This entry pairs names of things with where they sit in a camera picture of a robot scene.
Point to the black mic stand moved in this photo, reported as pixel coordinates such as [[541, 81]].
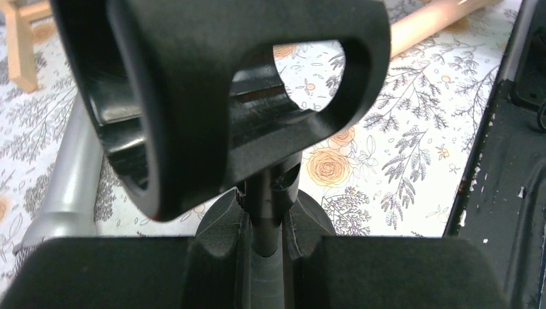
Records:
[[189, 106]]

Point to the wooden clothes rack frame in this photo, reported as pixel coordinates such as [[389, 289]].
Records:
[[21, 61]]

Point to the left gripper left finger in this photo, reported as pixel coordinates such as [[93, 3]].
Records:
[[157, 272]]

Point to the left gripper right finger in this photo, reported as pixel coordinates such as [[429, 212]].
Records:
[[326, 271]]

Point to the silver microphone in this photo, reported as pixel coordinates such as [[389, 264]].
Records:
[[68, 206]]

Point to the pink beige microphone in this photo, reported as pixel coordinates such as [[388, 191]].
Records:
[[430, 19]]

